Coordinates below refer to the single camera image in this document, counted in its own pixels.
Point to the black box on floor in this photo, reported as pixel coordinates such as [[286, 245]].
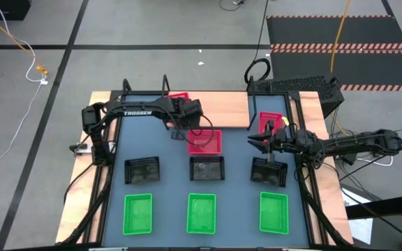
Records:
[[2, 8]]

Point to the black furniture edge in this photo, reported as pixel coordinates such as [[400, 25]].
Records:
[[386, 205]]

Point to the black plastic slotted basket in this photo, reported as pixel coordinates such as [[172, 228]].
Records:
[[141, 171], [276, 175], [207, 169]]

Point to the black metal table frame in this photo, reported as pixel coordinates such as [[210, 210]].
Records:
[[141, 93]]

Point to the white paper sheet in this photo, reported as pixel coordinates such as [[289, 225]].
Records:
[[361, 226]]

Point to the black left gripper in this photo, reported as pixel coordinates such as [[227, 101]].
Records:
[[190, 111]]

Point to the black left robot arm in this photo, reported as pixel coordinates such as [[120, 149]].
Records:
[[134, 112]]

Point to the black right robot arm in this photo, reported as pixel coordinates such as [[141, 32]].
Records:
[[361, 143]]

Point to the green plastic slotted basket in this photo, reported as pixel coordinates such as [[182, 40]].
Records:
[[273, 212], [201, 213], [137, 214]]

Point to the red plastic slotted basket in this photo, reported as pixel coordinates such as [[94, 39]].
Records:
[[178, 95], [208, 148], [275, 116]]

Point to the blue-grey table mat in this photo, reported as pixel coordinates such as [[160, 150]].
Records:
[[236, 174]]

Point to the yellow tag on gripper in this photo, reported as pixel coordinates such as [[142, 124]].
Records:
[[285, 121]]

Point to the black perforated computer case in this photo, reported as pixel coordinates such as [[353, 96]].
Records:
[[330, 101]]

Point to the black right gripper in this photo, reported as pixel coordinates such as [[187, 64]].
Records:
[[281, 141]]

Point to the black floor mat orange stripes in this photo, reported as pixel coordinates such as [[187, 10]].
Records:
[[361, 31]]

